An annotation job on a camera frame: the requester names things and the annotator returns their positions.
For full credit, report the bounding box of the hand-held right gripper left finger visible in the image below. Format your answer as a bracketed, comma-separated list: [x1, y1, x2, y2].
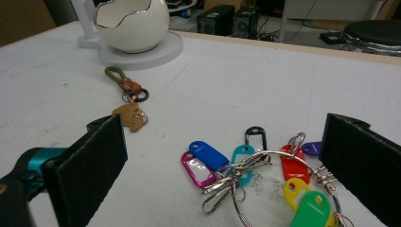
[42, 113, 129, 227]

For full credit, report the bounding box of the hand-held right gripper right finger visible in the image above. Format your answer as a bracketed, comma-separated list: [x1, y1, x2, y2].
[319, 113, 401, 227]

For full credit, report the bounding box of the green and brown leather keychain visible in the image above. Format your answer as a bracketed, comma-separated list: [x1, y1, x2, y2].
[104, 65, 149, 133]

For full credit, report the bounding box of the ring of coloured key tags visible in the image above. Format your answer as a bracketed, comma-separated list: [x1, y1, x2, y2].
[181, 126, 356, 227]

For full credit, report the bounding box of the white stand with pole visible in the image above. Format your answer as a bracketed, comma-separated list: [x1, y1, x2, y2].
[69, 0, 184, 72]

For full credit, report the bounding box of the black flat box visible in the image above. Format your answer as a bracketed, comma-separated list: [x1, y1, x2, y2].
[320, 31, 344, 45]

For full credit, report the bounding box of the black round stool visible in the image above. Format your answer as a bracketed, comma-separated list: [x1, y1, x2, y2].
[342, 19, 401, 58]

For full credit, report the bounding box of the white eggshell-shaped bowl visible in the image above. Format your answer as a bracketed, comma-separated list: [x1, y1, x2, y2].
[93, 0, 170, 54]

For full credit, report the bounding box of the white table mat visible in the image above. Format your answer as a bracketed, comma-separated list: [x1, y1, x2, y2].
[0, 20, 401, 227]

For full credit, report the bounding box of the black computer tower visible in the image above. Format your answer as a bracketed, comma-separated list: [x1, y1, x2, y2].
[197, 4, 235, 36]
[232, 7, 260, 41]

